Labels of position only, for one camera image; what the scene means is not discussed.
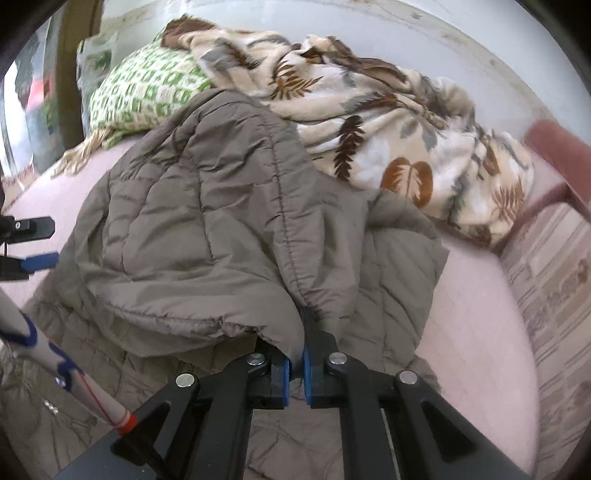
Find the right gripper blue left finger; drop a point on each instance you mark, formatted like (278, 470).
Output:
(260, 379)

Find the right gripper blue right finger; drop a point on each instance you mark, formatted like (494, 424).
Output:
(332, 379)

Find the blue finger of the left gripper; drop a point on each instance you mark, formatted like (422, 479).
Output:
(12, 268)
(13, 231)

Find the olive quilted hooded jacket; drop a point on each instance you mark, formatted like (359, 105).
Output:
(213, 231)

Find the beige cloth under pillow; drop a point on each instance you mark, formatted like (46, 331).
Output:
(74, 160)

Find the pink quilted mattress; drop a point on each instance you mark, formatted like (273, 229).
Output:
(475, 339)

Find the floral paper bag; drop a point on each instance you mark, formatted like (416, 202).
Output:
(94, 60)

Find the green white patterned pillow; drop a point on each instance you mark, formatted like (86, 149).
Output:
(142, 91)

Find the striped floral back cushion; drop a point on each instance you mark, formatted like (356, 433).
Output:
(548, 268)

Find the cream leaf print blanket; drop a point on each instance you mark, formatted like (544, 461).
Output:
(373, 124)

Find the pink red sofa backrest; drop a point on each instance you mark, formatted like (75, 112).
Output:
(562, 173)

